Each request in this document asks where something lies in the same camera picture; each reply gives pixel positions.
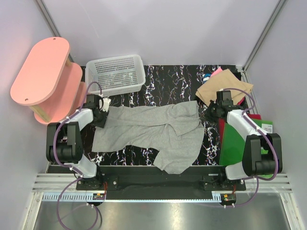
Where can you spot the blue white cloth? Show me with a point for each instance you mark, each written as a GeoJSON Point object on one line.
{"type": "Point", "coordinates": [206, 77]}

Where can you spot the tan folded t-shirt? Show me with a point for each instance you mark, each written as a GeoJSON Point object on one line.
{"type": "Point", "coordinates": [223, 80]}

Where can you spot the pink cloth in pile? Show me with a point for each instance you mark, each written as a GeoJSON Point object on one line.
{"type": "Point", "coordinates": [217, 71]}

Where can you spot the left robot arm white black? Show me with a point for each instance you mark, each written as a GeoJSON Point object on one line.
{"type": "Point", "coordinates": [64, 141]}

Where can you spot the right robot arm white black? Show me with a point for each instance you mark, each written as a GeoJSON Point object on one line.
{"type": "Point", "coordinates": [262, 155]}

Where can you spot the aluminium frame rail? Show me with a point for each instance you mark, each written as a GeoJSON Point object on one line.
{"type": "Point", "coordinates": [55, 182]}

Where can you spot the white plastic basket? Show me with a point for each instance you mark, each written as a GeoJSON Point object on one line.
{"type": "Point", "coordinates": [115, 75]}

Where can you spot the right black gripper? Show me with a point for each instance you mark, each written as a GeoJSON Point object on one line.
{"type": "Point", "coordinates": [212, 104]}

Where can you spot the grey t-shirt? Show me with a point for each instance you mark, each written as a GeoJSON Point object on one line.
{"type": "Point", "coordinates": [175, 130]}

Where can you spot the pink two-tier shelf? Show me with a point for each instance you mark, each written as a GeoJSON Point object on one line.
{"type": "Point", "coordinates": [48, 82]}

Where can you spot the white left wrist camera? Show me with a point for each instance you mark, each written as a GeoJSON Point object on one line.
{"type": "Point", "coordinates": [104, 104]}

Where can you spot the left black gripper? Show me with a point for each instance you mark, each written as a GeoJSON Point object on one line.
{"type": "Point", "coordinates": [101, 124]}

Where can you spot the white slotted cable duct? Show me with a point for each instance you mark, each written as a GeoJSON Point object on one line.
{"type": "Point", "coordinates": [113, 196]}

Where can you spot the red folder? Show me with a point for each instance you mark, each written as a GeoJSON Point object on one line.
{"type": "Point", "coordinates": [221, 122]}

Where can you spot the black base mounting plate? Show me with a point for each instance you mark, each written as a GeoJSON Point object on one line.
{"type": "Point", "coordinates": [202, 170]}

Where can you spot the green plastic folder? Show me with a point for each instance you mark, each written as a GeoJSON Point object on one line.
{"type": "Point", "coordinates": [232, 144]}

